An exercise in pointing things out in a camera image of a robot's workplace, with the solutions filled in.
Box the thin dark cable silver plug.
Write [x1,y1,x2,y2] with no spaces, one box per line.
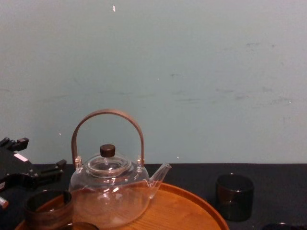
[0,172,37,209]

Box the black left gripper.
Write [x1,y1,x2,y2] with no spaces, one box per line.
[0,137,68,186]

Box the clear glass teapot wooden handle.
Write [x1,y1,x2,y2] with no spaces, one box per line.
[68,109,172,229]

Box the black table cloth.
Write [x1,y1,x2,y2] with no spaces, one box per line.
[0,162,307,230]

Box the glass teapot lid dark knob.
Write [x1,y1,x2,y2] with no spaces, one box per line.
[84,144,132,177]

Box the round wooden tray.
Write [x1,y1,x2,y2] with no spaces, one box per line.
[14,181,230,230]

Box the dark smoked glass cup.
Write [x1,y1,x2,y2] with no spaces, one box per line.
[24,189,73,230]
[71,221,100,230]
[215,173,255,222]
[260,222,307,230]

